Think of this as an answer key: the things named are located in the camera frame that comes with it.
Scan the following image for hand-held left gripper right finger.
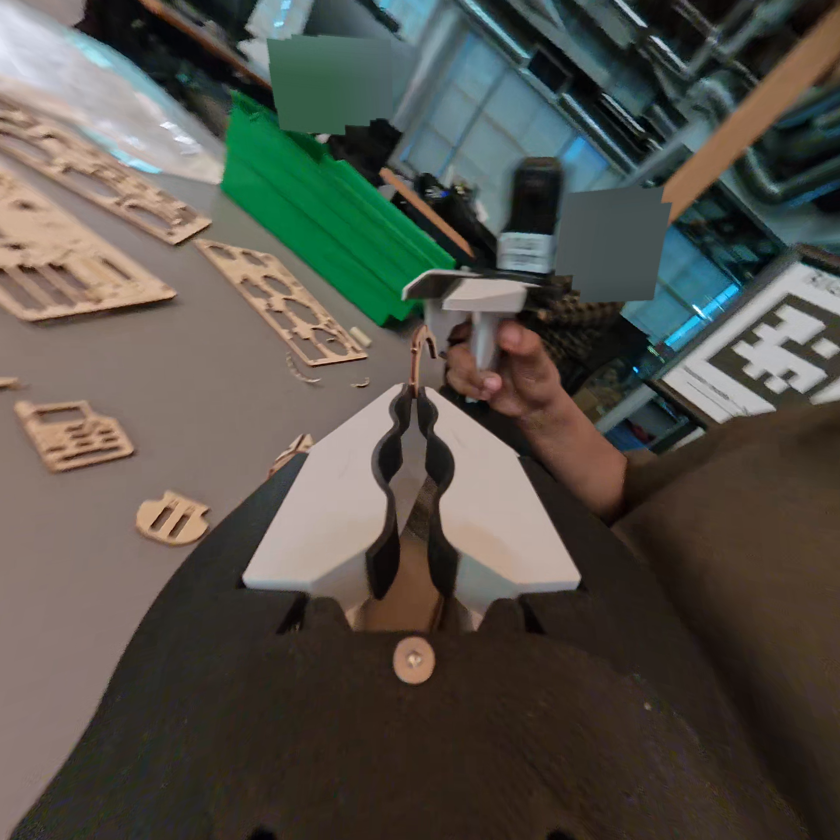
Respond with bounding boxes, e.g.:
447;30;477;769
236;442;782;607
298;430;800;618
415;386;583;624

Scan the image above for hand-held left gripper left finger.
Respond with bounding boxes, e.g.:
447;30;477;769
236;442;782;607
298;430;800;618
241;384;416;624

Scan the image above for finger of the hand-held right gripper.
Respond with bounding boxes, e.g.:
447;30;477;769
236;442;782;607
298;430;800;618
400;269;479;303
441;283;532;315

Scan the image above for curved wooden hook piece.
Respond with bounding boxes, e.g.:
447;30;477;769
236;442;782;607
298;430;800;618
408;325;441;403

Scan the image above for narrow wooden parts sheet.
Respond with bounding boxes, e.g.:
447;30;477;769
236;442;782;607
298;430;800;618
195;238;369;367

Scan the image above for person's right forearm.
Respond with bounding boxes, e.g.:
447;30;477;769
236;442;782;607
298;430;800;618
521;394;630;526

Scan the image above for grey desk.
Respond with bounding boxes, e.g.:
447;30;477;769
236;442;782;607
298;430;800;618
0;69;460;837

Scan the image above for person's right hand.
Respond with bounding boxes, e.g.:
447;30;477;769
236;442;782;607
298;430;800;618
445;322;572;421

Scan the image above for black bag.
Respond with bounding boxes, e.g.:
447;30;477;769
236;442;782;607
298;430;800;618
407;172;506;263

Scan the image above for green plastic bin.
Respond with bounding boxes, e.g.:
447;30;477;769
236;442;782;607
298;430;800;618
220;91;458;327

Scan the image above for rounded slotted wooden piece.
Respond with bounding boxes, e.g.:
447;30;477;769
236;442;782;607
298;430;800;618
135;490;212;548

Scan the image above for wooden ceiling beam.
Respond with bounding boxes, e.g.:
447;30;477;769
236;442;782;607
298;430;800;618
663;7;840;227

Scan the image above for person's brown sweater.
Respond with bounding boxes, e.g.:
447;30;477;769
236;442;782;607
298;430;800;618
587;400;840;840

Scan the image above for metal ventilation ducts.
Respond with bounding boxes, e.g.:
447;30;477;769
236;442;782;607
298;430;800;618
682;66;840;204

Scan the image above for white printed marker sign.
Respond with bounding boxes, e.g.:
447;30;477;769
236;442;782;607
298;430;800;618
656;246;840;427

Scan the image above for wide wooden parts sheet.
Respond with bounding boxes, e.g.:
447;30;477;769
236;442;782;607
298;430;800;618
0;167;178;324

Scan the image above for small rectangular wooden fret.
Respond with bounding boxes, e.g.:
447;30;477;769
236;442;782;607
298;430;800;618
13;399;136;475

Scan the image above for clear plastic wrap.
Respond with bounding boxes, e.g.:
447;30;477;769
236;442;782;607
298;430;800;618
0;0;227;186

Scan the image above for long ring-cut wooden sheet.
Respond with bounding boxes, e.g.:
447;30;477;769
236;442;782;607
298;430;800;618
0;97;213;246

